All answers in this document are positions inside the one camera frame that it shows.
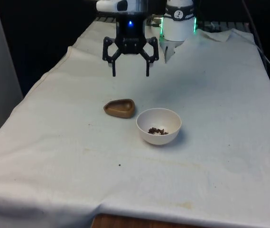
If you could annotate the brown cup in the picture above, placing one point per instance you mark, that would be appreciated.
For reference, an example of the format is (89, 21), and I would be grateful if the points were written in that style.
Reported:
(120, 108)

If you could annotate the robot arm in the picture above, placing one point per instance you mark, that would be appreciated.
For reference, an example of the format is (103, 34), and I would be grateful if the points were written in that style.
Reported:
(177, 26)

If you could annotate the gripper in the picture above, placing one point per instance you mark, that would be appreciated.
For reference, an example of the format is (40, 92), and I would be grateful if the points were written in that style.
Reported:
(130, 35)

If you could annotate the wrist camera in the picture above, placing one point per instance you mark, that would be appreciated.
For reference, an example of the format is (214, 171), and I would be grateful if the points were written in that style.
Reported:
(112, 5)

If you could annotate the coffee beans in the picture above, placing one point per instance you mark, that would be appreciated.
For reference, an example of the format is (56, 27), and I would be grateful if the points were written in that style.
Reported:
(158, 130)

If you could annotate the white bowl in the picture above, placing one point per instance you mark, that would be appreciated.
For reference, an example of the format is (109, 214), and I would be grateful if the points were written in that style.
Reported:
(158, 126)

